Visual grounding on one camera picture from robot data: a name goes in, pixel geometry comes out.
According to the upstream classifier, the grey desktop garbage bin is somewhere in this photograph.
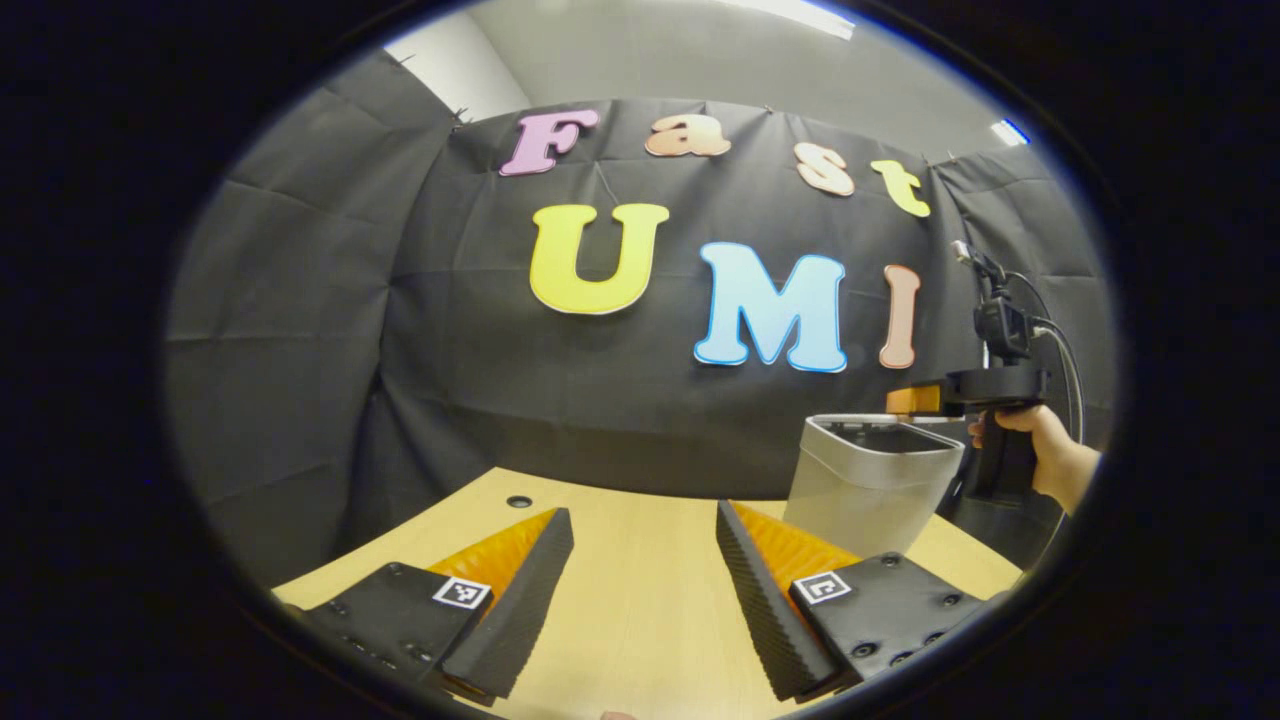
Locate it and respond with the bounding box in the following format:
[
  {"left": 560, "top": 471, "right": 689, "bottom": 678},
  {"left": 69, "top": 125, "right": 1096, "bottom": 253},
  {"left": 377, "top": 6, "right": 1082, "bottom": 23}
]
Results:
[{"left": 783, "top": 414, "right": 966, "bottom": 559}]

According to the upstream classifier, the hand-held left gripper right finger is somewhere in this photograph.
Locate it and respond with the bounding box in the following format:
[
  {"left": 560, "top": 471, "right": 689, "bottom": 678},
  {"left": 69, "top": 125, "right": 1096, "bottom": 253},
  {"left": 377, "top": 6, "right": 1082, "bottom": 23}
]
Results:
[{"left": 715, "top": 500, "right": 993, "bottom": 703}]

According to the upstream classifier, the wooden desktop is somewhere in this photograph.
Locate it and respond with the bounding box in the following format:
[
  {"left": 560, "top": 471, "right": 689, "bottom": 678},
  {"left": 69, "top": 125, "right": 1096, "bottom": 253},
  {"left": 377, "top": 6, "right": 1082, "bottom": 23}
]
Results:
[{"left": 272, "top": 467, "right": 1023, "bottom": 720}]

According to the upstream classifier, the large ceiling light panel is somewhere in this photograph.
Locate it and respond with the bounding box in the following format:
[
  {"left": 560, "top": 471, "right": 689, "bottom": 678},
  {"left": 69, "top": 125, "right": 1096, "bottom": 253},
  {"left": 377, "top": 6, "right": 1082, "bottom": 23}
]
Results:
[{"left": 720, "top": 0, "right": 856, "bottom": 41}]

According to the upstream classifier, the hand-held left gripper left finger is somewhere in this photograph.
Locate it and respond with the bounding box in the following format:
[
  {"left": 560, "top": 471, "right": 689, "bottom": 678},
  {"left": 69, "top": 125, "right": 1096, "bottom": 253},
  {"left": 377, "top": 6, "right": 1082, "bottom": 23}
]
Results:
[{"left": 275, "top": 507, "right": 577, "bottom": 709}]

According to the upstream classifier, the black cable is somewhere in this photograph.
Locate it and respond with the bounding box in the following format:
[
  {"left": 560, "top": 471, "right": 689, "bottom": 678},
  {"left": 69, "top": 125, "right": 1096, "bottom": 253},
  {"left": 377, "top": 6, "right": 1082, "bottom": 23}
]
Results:
[{"left": 1005, "top": 268, "right": 1086, "bottom": 446}]

